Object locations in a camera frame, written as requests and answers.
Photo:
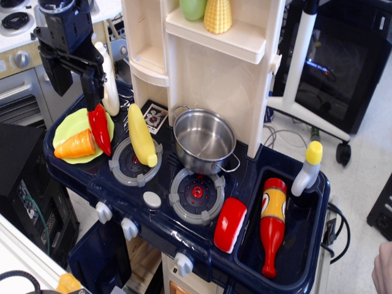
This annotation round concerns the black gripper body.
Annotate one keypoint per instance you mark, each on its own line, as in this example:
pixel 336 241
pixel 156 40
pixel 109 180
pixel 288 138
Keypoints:
pixel 67 37

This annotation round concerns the navy toy kitchen counter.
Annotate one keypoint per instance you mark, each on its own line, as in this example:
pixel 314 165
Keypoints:
pixel 296 260

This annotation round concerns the grey toy faucet yellow cap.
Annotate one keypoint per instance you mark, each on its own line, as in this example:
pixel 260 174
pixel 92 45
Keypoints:
pixel 307 176

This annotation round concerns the yellow toy banana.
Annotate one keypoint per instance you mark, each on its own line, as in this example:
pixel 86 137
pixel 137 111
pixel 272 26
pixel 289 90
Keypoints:
pixel 140 137

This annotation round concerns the grey stove burner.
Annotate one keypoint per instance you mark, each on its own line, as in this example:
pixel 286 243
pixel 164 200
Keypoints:
pixel 128 170
pixel 197 199

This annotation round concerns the yellow toy corn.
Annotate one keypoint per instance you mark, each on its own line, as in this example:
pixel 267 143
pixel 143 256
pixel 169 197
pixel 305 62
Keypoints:
pixel 218 16

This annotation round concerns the black computer case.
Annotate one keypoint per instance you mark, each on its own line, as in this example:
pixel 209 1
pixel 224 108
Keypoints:
pixel 31 199

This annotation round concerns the orange toy carrot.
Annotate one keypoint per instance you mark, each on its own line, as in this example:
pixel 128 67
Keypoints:
pixel 78 145

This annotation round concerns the left grey stove burner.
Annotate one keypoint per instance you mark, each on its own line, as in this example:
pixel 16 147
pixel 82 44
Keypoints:
pixel 128 170

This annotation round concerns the middle white stove knob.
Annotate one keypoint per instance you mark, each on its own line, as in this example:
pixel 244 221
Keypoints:
pixel 129 228

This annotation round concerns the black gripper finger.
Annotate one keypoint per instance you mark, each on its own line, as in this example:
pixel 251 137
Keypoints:
pixel 93 88
pixel 59 76

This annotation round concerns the white toy bottle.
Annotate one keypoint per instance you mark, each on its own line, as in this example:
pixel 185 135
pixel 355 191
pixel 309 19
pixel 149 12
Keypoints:
pixel 111 97

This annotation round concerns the stainless steel pot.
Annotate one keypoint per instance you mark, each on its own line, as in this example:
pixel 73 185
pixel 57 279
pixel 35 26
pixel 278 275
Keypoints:
pixel 204 140

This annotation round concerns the yellow object bottom left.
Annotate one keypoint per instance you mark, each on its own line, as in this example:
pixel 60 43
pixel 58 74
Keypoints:
pixel 68 283

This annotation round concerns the white stove knob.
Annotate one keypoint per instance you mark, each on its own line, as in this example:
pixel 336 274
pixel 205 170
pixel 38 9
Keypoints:
pixel 129 228
pixel 184 264
pixel 104 213

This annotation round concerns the red toy ketchup bottle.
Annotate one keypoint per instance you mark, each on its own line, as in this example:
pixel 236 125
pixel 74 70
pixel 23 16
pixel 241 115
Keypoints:
pixel 272 222

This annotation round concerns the white toy stove background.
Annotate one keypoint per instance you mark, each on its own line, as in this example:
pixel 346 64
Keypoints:
pixel 27 96

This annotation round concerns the red toy chili pepper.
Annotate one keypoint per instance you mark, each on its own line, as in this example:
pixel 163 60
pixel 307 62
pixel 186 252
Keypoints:
pixel 99 127

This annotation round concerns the black white sticker card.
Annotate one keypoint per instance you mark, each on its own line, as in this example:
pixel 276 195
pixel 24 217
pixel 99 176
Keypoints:
pixel 155 116

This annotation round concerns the green toy plate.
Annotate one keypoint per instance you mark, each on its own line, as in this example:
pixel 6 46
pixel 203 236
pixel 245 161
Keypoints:
pixel 71 125

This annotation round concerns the grey round button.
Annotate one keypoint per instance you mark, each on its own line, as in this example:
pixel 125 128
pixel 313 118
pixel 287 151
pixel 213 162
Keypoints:
pixel 152 200

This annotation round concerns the right white stove knob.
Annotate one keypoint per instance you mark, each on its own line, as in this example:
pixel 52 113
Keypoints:
pixel 184 264

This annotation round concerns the left white stove knob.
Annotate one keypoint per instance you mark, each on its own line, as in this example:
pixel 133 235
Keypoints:
pixel 104 213

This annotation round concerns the red white toy sushi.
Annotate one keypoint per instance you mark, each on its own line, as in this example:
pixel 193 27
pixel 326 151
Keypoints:
pixel 229 224

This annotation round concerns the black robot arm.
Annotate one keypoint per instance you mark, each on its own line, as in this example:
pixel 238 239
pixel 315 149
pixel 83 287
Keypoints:
pixel 61 6

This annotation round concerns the right grey stove burner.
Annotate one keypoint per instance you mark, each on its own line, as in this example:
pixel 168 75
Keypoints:
pixel 197 199

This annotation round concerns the black monitor screen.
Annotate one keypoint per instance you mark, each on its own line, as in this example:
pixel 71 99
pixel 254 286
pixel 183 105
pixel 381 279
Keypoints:
pixel 347 54

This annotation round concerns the cream toy kitchen shelf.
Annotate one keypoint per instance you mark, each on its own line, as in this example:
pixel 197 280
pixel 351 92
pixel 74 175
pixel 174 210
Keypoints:
pixel 174 61

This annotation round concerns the green toy vegetable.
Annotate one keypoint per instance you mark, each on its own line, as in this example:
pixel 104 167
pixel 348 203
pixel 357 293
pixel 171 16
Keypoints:
pixel 193 9

